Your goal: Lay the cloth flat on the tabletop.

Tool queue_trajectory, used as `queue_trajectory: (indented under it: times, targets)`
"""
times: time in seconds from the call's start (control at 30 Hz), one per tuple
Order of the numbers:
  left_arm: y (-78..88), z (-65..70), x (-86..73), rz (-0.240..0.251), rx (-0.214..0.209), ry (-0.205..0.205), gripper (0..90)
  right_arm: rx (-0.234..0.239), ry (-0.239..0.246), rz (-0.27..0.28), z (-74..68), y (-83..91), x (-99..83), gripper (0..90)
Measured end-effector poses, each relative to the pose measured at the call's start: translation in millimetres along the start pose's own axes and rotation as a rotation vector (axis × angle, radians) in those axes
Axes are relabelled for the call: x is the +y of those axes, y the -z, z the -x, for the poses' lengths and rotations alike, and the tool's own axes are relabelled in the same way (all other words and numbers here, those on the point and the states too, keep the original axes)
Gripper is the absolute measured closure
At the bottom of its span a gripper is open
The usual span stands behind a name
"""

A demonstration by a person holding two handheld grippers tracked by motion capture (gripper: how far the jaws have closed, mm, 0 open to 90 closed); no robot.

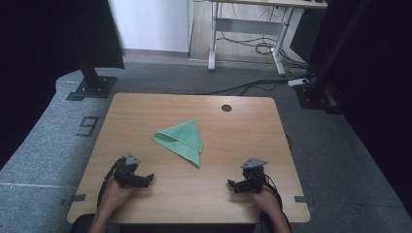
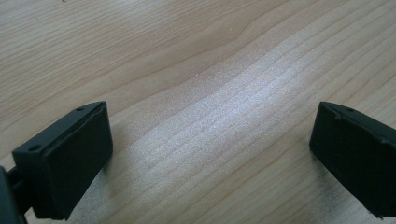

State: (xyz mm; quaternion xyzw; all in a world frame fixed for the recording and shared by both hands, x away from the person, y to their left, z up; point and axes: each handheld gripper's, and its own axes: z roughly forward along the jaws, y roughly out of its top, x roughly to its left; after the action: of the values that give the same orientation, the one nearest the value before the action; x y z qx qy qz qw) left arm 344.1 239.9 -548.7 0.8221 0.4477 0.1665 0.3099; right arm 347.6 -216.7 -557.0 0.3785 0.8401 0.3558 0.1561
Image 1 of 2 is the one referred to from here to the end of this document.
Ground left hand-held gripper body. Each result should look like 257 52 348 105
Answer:
113 152 148 189

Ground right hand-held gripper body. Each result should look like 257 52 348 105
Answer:
240 157 269 194

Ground green cloth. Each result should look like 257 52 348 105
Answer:
151 119 204 169

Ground person's left hand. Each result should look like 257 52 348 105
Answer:
100 177 138 212

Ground person's right hand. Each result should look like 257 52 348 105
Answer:
250 185 282 217

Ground black chair armrest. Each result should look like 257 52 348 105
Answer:
69 213 97 233
257 216 272 233

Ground grey tape strip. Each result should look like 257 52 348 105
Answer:
60 193 87 207
293 195 316 207

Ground person's dark lap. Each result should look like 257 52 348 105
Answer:
120 223 257 233

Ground black tape floor mark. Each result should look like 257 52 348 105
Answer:
75 116 100 138

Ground black metal stand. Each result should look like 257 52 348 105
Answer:
292 0 372 115
65 42 119 102

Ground white power strip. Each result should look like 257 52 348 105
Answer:
287 77 311 88

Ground black curtain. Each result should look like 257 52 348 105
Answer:
0 0 126 171
309 0 412 218

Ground black computer case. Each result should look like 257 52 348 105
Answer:
289 8 321 64

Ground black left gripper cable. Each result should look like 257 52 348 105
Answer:
96 157 126 210

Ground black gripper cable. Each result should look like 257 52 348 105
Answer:
96 157 126 210
258 174 286 233

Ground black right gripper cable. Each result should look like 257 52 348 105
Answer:
258 174 286 233

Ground black floor cable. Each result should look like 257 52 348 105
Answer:
196 79 290 97

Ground coiled black cables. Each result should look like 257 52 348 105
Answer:
216 32 309 71

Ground white desk frame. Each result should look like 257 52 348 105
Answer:
193 0 328 78

